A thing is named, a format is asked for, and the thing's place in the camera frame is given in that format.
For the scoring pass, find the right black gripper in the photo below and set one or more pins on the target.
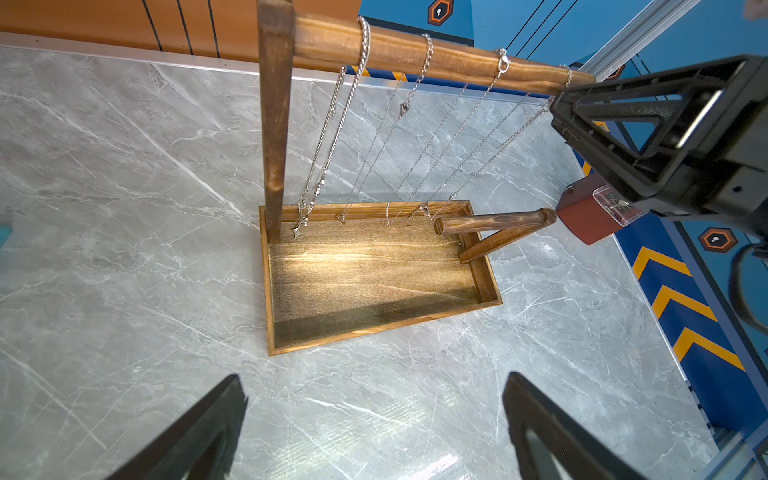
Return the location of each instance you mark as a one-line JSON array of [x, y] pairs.
[[690, 142]]

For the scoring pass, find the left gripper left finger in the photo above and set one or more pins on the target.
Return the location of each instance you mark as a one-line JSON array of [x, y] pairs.
[[201, 444]]

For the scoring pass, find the wooden jewelry display stand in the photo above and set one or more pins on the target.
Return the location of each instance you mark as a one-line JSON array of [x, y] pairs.
[[334, 272]]

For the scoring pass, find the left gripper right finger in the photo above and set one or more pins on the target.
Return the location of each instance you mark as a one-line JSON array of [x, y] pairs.
[[548, 441]]

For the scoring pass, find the dark red metronome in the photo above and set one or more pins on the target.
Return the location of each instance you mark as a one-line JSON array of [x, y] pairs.
[[593, 210]]

